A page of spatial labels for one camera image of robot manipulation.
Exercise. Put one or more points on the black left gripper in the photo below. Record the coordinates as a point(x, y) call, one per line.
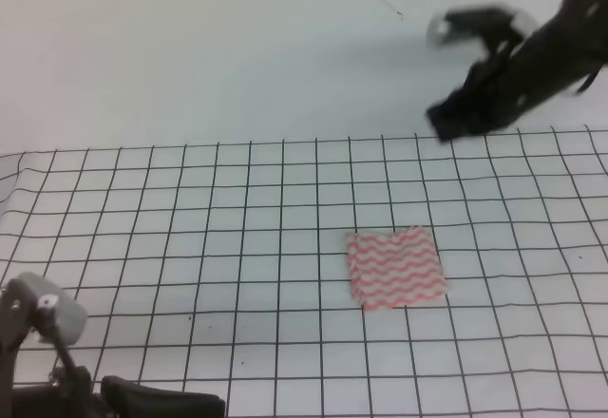
point(69, 394)

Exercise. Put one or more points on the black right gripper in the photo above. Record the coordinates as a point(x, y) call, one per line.
point(495, 94)

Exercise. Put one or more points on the pink wavy striped towel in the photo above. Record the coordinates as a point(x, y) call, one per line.
point(394, 270)

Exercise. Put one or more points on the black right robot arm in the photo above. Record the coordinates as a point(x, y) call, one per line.
point(575, 43)

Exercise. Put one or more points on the white black-grid tablecloth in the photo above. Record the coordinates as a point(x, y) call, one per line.
point(223, 268)

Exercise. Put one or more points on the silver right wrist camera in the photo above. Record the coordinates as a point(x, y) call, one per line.
point(492, 24)

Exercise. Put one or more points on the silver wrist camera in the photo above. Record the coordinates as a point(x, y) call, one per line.
point(492, 24)
point(57, 317)

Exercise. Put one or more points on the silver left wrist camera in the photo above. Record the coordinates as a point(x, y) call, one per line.
point(57, 317)

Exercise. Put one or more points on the grey left camera bracket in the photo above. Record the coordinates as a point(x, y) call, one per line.
point(19, 306)

